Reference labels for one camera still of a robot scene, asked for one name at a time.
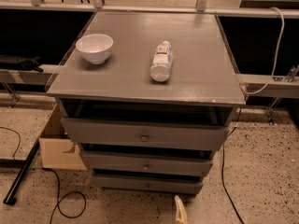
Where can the grey drawer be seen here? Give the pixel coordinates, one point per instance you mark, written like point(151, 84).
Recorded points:
point(147, 184)
point(145, 163)
point(141, 134)

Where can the clear plastic water bottle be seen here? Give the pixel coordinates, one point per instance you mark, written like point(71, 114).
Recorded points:
point(160, 69)

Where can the black bag on rail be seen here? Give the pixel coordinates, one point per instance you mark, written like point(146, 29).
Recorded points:
point(19, 63)

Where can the grey middle drawer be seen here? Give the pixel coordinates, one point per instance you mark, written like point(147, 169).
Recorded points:
point(145, 163)

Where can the grey top drawer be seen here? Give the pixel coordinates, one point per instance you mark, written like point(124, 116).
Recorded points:
point(141, 134)

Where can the white bowl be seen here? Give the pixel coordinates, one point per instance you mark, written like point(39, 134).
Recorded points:
point(95, 48)

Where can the grey drawer cabinet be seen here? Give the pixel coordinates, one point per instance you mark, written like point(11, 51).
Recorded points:
point(203, 88)

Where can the black metal bar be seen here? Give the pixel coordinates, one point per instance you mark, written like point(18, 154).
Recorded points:
point(23, 167)

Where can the grey bottom drawer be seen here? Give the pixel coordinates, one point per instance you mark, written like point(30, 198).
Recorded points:
point(147, 184)

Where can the cardboard box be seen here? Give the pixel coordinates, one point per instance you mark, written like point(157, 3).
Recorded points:
point(57, 151)

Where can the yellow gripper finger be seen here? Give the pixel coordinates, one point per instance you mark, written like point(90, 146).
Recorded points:
point(181, 214)

